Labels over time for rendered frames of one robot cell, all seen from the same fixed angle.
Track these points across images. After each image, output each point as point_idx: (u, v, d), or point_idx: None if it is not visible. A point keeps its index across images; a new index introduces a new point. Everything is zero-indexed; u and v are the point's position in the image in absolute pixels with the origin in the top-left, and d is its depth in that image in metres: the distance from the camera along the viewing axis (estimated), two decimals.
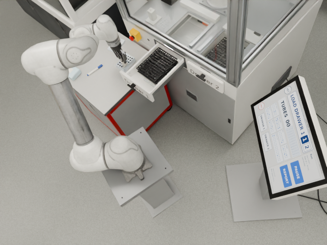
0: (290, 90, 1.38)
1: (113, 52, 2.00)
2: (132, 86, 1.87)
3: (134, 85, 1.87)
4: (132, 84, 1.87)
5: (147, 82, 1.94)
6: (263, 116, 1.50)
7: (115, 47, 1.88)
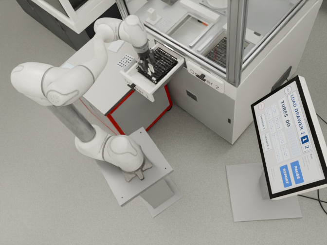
0: (290, 90, 1.38)
1: (141, 66, 1.69)
2: (132, 86, 1.87)
3: (134, 85, 1.87)
4: (132, 84, 1.87)
5: (147, 82, 1.94)
6: (263, 116, 1.50)
7: (148, 46, 1.62)
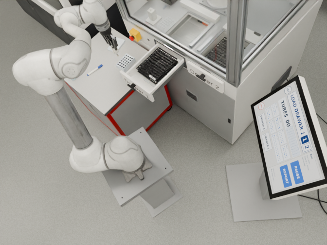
0: (290, 90, 1.38)
1: (103, 37, 1.86)
2: (132, 86, 1.87)
3: (134, 85, 1.87)
4: (132, 84, 1.87)
5: (147, 82, 1.94)
6: (263, 116, 1.50)
7: (104, 31, 1.73)
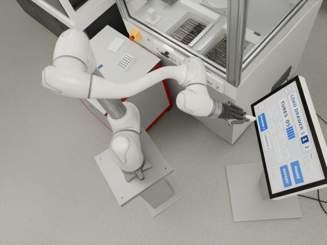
0: (290, 90, 1.38)
1: (238, 121, 1.38)
2: (165, 54, 1.94)
3: (167, 53, 1.94)
4: (165, 52, 1.94)
5: None
6: (263, 116, 1.50)
7: None
